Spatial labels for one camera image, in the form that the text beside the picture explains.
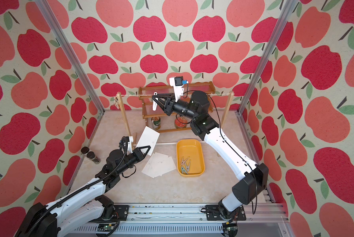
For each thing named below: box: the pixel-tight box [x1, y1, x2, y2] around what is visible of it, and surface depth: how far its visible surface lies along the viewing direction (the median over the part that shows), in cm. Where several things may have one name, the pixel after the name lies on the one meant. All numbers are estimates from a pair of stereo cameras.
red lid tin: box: [174, 116, 188, 129], surface depth 110 cm
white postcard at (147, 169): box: [141, 152, 155, 179], surface depth 91 cm
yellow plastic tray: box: [176, 138, 206, 178], surface depth 93 cm
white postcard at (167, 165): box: [158, 156, 177, 175], surface depth 95 cm
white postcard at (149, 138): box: [135, 125, 161, 157], surface depth 81 cm
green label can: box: [151, 116, 161, 130], surface depth 103 cm
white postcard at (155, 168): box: [149, 152, 169, 177], surface depth 94 cm
